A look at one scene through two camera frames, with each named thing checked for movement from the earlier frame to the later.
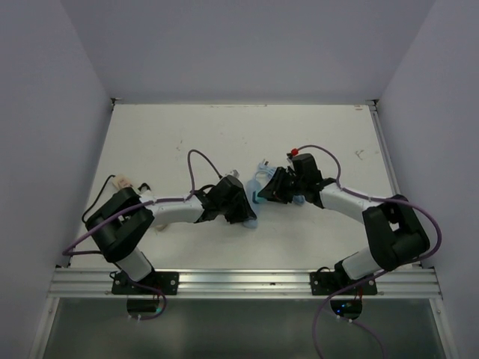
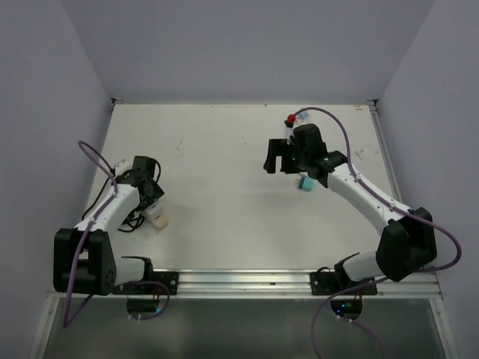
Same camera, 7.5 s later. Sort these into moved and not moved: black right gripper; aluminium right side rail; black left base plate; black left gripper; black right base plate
Moved: black right gripper; black left gripper
Not moved: black left base plate; aluminium right side rail; black right base plate
